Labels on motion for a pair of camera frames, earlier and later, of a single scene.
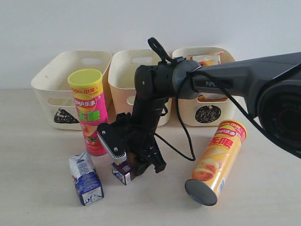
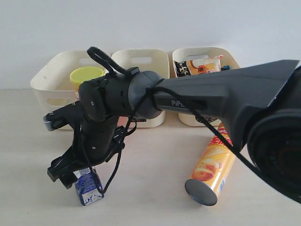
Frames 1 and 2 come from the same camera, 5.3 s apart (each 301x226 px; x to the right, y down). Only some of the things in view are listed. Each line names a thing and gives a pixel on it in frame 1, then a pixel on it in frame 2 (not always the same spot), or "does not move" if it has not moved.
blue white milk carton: [85, 178] does not move
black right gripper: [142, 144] to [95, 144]
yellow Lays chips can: [216, 162] does not move
